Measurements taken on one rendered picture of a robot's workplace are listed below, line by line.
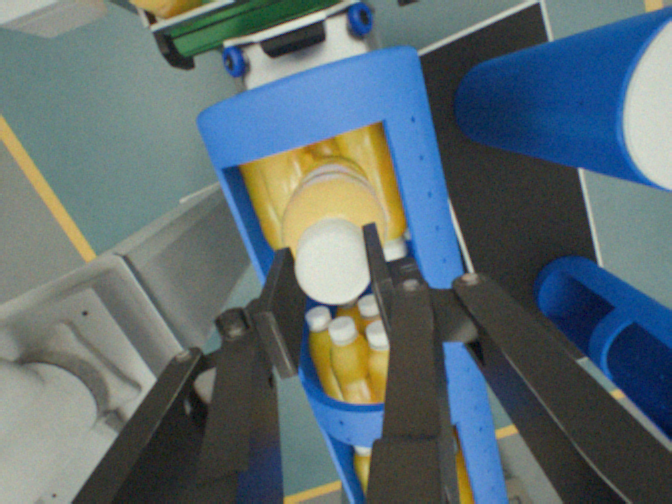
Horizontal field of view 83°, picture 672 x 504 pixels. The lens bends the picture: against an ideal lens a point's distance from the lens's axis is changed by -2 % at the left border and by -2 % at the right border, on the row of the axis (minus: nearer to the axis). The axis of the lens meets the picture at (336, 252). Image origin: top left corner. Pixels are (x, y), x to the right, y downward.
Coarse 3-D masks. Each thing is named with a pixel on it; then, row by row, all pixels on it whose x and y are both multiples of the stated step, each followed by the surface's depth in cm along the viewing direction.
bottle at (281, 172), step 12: (276, 156) 47; (288, 156) 47; (300, 156) 48; (312, 156) 50; (264, 168) 48; (276, 168) 47; (288, 168) 47; (300, 168) 48; (264, 180) 50; (276, 180) 48; (288, 180) 48; (276, 192) 49; (288, 192) 48; (276, 204) 50
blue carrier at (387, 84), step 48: (384, 48) 39; (240, 96) 38; (288, 96) 36; (336, 96) 37; (384, 96) 39; (240, 144) 40; (288, 144) 38; (432, 144) 45; (240, 192) 56; (432, 192) 45; (432, 240) 45; (480, 384) 57; (336, 432) 55; (480, 432) 57; (480, 480) 58
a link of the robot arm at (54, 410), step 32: (0, 384) 50; (32, 384) 54; (64, 384) 58; (0, 416) 48; (32, 416) 51; (64, 416) 55; (96, 416) 63; (0, 448) 46; (32, 448) 49; (64, 448) 54; (0, 480) 45; (32, 480) 48
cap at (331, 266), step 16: (304, 240) 20; (320, 240) 19; (336, 240) 19; (352, 240) 19; (304, 256) 19; (320, 256) 19; (336, 256) 19; (352, 256) 19; (304, 272) 20; (320, 272) 20; (336, 272) 20; (352, 272) 20; (368, 272) 20; (304, 288) 20; (320, 288) 20; (336, 288) 20; (352, 288) 20
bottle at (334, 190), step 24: (312, 168) 32; (336, 168) 28; (360, 168) 34; (312, 192) 23; (336, 192) 23; (360, 192) 24; (288, 216) 24; (312, 216) 22; (336, 216) 22; (360, 216) 22; (384, 216) 25; (288, 240) 23; (384, 240) 24
